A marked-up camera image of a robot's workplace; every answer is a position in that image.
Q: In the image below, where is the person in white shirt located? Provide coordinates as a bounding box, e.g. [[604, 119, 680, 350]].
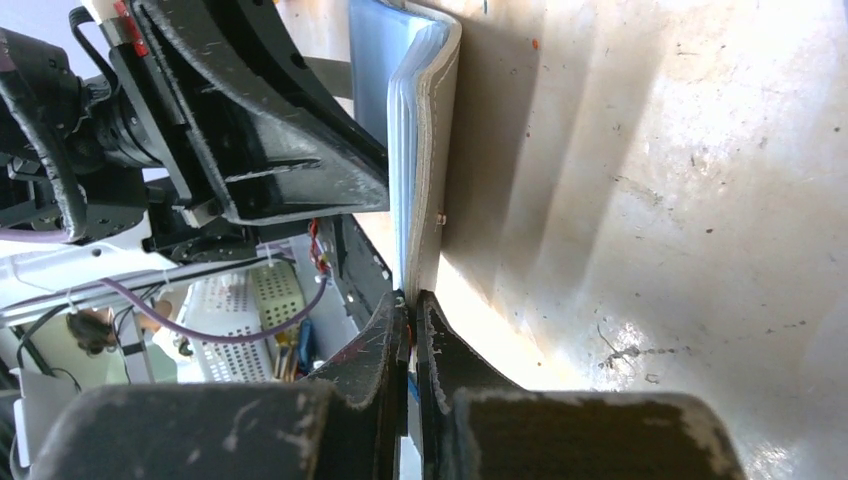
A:
[[65, 299, 174, 356]]

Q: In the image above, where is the grey leather card holder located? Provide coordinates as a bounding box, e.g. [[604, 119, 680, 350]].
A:
[[307, 1, 462, 305]]

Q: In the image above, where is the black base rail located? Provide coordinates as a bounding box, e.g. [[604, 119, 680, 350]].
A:
[[330, 214, 392, 329]]

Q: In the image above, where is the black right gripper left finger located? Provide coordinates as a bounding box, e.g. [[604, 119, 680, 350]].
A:
[[30, 291, 406, 479]]

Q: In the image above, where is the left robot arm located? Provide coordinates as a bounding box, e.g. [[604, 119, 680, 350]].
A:
[[1, 1, 388, 325]]

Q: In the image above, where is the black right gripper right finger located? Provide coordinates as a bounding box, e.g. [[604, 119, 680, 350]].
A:
[[416, 291, 745, 479]]

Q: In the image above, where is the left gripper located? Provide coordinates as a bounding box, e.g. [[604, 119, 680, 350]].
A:
[[1, 1, 389, 261]]

